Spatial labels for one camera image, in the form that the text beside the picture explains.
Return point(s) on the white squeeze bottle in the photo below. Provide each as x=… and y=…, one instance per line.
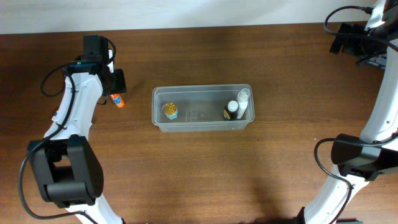
x=242, y=99

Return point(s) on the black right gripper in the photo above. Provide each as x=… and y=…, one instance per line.
x=343, y=37

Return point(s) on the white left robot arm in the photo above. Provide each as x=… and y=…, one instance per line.
x=65, y=167

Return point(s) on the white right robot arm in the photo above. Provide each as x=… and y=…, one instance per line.
x=352, y=162

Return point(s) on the small jar gold lid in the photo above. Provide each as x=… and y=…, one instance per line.
x=170, y=110

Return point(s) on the dark bottle white cap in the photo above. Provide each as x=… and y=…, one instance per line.
x=230, y=111

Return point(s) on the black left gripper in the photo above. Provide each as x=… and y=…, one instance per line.
x=117, y=81

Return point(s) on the clear plastic container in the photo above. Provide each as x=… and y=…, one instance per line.
x=200, y=108

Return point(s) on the orange tube white cap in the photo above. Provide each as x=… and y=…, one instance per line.
x=117, y=99

